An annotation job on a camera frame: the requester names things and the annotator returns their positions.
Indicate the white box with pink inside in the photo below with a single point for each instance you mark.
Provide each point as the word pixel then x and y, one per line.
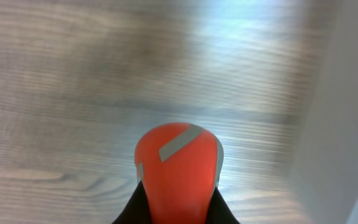
pixel 325 168

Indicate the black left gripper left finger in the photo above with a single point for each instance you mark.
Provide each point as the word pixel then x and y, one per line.
pixel 136 210

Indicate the red and grey ball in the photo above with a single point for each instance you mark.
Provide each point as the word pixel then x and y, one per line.
pixel 179 166

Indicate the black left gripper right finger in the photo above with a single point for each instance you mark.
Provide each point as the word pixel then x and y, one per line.
pixel 218 211

